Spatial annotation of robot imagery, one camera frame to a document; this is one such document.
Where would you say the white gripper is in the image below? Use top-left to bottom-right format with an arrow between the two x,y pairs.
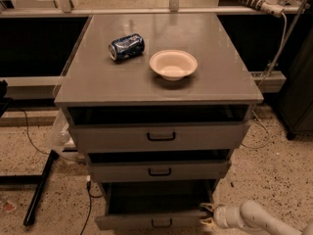
200,203 -> 241,229

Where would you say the grey bottom drawer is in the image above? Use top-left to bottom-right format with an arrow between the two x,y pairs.
95,179 -> 215,230

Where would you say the grey drawer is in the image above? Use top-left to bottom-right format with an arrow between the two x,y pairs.
68,105 -> 249,152
95,179 -> 215,230
88,150 -> 230,182

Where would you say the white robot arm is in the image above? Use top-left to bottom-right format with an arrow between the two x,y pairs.
200,200 -> 313,235

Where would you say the grey middle drawer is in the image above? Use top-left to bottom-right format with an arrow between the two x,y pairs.
88,150 -> 230,182

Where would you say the grey top drawer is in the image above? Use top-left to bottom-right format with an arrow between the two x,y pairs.
68,105 -> 249,152

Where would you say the grey drawer cabinet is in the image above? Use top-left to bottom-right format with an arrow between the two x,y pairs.
53,13 -> 264,213

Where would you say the white paper bowl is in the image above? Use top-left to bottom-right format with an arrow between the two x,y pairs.
150,50 -> 198,81

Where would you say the clear plastic bag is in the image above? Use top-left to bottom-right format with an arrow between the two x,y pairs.
47,111 -> 76,158

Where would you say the blue soda can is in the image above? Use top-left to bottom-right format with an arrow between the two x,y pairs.
109,33 -> 145,62

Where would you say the white power strip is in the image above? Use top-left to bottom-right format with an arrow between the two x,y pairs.
237,0 -> 284,17

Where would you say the thin cable at right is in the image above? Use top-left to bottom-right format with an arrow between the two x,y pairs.
240,110 -> 271,150

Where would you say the black floor cable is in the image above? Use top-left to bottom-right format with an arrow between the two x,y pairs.
79,179 -> 102,235

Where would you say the black metal floor frame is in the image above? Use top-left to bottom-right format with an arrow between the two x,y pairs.
0,150 -> 59,226

